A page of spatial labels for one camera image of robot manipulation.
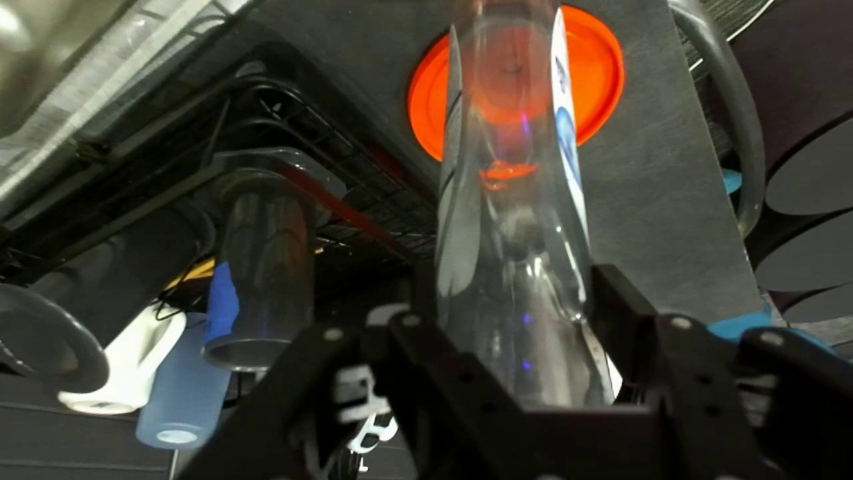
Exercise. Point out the clear soap dispenser bottle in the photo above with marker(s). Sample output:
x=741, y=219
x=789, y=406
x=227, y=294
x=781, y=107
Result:
x=512, y=235

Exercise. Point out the orange plastic plate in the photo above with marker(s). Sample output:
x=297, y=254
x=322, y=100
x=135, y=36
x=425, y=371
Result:
x=596, y=70

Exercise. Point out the dark grey tumbler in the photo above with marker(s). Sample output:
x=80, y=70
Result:
x=261, y=286

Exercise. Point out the stainless steel sink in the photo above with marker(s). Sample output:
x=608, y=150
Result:
x=65, y=60

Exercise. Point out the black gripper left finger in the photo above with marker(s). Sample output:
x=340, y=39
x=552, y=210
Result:
x=298, y=418

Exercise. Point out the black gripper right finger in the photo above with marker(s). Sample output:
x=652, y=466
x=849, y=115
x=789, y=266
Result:
x=769, y=406

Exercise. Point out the black dish rack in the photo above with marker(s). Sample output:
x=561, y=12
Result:
x=374, y=212

